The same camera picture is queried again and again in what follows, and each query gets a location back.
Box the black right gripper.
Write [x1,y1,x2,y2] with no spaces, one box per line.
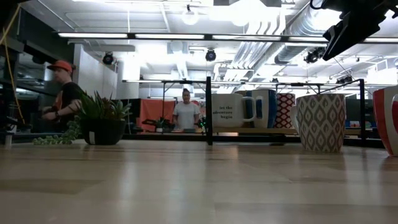
[309,0,398,62]

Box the gray white diamond-pattern mug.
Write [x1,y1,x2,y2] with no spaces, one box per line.
[290,93,346,153]

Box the red mug white handle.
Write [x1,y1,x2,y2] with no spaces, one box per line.
[372,85,398,157]

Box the red white diamond-pattern mug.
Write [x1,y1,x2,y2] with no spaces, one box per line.
[273,93,296,129]

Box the blue mug white panel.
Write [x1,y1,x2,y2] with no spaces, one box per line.
[245,89,278,129]

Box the white mug black lettering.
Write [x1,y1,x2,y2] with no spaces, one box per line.
[211,93,256,128]

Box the person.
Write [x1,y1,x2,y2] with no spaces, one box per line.
[42,60,83,131]
[172,88,201,130]

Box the orange cloth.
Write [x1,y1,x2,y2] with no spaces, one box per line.
[139,98,177,131]

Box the small potted plant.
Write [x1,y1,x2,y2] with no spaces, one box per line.
[154,117,170,134]

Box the succulent plant black pot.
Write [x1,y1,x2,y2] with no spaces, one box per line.
[32,90,133,146]

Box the silver ceiling duct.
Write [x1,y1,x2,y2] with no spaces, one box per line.
[233,4,343,71]

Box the wooden shelf black metal frame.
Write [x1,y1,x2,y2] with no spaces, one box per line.
[205,76,366,146]

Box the background black rig frame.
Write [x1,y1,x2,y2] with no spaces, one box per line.
[123,79,208,121]

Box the yellow cable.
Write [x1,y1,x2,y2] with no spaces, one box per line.
[0,4,26,125]

